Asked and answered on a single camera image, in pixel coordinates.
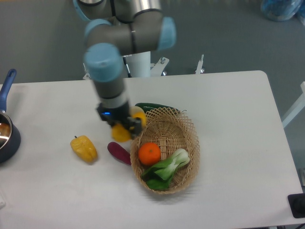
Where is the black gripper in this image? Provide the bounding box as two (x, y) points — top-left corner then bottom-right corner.
(96, 102), (142, 139)

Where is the yellow mango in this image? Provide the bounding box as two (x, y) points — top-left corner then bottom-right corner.
(112, 112), (147, 143)

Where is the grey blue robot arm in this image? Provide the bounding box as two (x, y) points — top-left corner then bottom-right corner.
(73, 0), (176, 138)

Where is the pale round melon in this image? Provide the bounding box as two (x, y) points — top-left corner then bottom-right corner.
(129, 106), (145, 116)

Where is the purple sweet potato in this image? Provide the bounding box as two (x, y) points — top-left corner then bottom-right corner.
(107, 142), (131, 165)

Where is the dark green cucumber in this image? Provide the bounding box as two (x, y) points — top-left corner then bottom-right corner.
(135, 103), (180, 114)

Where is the orange tangerine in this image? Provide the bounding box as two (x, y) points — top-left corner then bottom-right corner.
(138, 143), (161, 166)

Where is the yellow bell pepper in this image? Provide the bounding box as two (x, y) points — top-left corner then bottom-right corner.
(70, 135), (98, 164)

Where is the woven wicker basket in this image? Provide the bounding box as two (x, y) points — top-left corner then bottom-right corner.
(130, 107), (200, 195)

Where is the green bok choy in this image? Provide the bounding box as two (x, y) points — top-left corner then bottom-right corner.
(141, 148), (190, 191)

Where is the blue saucepan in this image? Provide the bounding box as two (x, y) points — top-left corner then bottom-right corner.
(0, 69), (21, 163)

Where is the black device at edge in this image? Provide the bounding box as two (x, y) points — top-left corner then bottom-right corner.
(287, 193), (305, 219)

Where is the blue plastic bag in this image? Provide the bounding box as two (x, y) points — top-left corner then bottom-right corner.
(260, 0), (305, 22)

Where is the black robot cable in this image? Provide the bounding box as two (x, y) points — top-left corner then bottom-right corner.
(122, 56), (132, 78)

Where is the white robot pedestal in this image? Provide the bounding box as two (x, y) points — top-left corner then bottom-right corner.
(123, 52), (151, 78)

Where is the white base frame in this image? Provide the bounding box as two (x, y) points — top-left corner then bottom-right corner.
(82, 54), (205, 81)

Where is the white frame at right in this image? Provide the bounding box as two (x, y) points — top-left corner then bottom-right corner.
(281, 82), (305, 128)

